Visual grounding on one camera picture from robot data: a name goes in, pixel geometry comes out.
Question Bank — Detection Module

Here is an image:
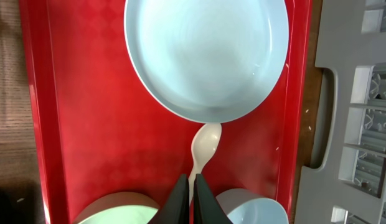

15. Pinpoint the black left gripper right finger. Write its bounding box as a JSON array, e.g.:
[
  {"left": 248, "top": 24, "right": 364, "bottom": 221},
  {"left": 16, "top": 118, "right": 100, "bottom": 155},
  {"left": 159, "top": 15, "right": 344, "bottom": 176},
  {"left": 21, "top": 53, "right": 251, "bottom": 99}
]
[{"left": 193, "top": 174, "right": 232, "bottom": 224}]

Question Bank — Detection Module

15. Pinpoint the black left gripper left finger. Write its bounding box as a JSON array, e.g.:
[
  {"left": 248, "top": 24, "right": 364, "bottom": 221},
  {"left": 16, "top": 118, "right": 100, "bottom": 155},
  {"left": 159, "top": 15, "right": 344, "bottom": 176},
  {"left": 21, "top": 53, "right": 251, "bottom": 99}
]
[{"left": 148, "top": 174, "right": 190, "bottom": 224}]

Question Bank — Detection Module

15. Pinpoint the blue plastic bowl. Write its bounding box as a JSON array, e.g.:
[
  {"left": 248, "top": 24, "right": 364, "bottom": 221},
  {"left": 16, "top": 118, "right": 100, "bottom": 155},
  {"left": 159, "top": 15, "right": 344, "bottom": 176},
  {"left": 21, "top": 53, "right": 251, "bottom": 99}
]
[{"left": 216, "top": 189, "right": 289, "bottom": 224}]

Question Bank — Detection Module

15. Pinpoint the green plastic bowl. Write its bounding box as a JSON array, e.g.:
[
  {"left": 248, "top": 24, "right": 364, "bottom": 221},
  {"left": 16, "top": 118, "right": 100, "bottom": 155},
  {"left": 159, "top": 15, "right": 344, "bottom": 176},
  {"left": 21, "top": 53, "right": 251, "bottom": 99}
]
[{"left": 73, "top": 192, "right": 160, "bottom": 224}]

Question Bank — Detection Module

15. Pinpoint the grey dishwasher rack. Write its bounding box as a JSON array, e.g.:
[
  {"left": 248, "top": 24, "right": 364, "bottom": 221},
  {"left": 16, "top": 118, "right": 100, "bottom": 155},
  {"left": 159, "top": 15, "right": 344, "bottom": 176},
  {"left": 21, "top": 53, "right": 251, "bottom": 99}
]
[{"left": 294, "top": 1, "right": 386, "bottom": 223}]

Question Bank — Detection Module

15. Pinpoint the white plastic spoon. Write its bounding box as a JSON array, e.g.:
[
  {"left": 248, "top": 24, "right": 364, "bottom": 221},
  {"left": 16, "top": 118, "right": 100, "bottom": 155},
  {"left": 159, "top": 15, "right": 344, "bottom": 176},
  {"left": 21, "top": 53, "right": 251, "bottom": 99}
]
[{"left": 188, "top": 123, "right": 222, "bottom": 203}]

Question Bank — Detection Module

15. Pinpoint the red plastic tray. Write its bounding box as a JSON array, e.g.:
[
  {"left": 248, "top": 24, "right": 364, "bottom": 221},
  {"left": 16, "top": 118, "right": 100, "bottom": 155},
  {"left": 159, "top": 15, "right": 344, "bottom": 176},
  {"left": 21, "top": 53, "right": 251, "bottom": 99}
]
[{"left": 19, "top": 0, "right": 312, "bottom": 223}]

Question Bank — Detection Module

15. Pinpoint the light blue plate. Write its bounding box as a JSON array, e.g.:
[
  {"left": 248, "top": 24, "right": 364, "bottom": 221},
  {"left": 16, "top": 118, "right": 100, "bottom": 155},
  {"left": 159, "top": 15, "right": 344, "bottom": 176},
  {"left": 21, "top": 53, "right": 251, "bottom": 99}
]
[{"left": 123, "top": 0, "right": 290, "bottom": 123}]

